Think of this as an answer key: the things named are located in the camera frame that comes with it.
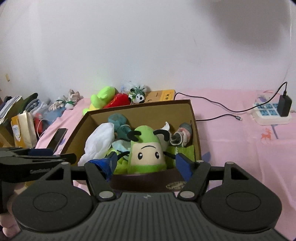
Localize white power strip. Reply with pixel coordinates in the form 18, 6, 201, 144
251, 102, 292, 126

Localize green yellow caterpillar plush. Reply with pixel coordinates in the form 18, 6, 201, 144
83, 86, 116, 115

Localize yellow cardboard box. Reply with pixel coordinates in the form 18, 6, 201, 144
145, 89, 176, 103

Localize yellow fluffy towel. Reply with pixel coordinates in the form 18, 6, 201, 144
106, 148, 128, 175

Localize white plastic bag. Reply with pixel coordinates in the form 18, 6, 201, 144
78, 123, 114, 166

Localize black smartphone on bed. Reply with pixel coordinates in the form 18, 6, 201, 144
47, 128, 68, 153

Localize teal zipper pouch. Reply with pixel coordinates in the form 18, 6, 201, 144
112, 140, 131, 161

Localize red plush toy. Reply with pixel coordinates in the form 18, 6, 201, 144
103, 93, 130, 109

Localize small doll with hat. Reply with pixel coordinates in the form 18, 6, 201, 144
170, 123, 193, 147

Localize white gold paper bag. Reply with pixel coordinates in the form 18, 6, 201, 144
11, 111, 37, 148

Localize left hand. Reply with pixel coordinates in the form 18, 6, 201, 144
1, 183, 25, 238

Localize teal knitted cloth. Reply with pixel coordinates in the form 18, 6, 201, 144
108, 113, 131, 141

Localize black charging cable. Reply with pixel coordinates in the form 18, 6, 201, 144
173, 81, 289, 122

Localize black charger adapter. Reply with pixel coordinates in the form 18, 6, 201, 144
277, 91, 292, 117

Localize brown cardboard box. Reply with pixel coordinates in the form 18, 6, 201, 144
62, 100, 201, 192

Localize white rabbit plush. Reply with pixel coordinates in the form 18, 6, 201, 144
49, 89, 83, 111

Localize green plush toy with antennae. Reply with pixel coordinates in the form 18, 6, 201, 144
127, 126, 176, 175

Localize green towel in box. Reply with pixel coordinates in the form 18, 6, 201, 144
165, 145, 195, 169

